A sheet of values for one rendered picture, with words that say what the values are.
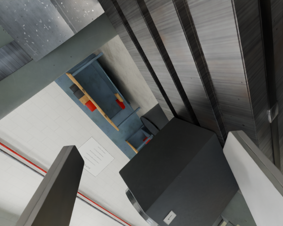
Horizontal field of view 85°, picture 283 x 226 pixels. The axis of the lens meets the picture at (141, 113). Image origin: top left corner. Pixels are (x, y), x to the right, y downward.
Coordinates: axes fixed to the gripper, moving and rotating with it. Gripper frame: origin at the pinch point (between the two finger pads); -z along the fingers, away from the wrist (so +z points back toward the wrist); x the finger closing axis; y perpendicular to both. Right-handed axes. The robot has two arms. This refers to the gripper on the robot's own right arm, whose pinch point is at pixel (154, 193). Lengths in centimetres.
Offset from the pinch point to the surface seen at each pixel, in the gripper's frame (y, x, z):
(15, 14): -7, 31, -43
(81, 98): 178, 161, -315
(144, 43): -1.4, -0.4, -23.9
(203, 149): 15.3, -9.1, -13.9
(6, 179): 317, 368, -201
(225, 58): -1.6, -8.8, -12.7
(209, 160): 18.3, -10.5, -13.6
